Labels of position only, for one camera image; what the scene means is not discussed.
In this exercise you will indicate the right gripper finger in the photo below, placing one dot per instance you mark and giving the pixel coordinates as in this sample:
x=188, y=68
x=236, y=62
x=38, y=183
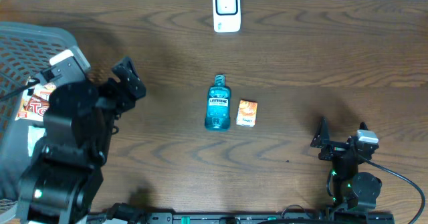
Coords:
x=363, y=126
x=321, y=137

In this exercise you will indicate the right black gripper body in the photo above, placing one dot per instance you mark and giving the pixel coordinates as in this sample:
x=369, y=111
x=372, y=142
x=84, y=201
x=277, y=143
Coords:
x=334, y=151

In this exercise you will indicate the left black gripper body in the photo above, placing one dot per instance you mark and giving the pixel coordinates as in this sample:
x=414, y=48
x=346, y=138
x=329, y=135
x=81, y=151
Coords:
x=109, y=97

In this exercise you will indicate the chocolate bar wrapper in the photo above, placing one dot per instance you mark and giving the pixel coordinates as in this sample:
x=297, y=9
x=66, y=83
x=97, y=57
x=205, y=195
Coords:
x=32, y=108

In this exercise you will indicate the small orange box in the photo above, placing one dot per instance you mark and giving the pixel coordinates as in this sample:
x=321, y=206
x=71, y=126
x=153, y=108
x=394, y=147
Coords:
x=246, y=114

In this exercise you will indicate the blue Listerine mouthwash bottle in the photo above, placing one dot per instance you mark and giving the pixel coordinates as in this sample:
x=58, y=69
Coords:
x=218, y=106

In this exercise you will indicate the cream snack bag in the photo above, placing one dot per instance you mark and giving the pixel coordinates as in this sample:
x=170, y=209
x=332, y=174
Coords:
x=39, y=90

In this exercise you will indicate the teal wet wipes pack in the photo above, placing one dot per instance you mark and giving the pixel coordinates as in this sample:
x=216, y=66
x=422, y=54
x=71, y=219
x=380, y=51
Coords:
x=34, y=134

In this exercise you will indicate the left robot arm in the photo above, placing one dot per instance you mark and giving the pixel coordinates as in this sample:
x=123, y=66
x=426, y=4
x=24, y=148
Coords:
x=65, y=171

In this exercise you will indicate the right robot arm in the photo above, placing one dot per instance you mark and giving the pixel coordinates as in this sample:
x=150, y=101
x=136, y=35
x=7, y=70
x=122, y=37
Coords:
x=353, y=192

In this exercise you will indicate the white barcode scanner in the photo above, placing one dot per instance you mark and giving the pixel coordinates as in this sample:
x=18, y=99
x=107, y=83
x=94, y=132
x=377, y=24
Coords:
x=226, y=16

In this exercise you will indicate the grey plastic basket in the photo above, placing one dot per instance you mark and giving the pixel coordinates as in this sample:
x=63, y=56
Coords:
x=25, y=51

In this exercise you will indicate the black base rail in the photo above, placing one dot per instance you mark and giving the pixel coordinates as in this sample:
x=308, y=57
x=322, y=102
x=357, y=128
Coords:
x=123, y=213

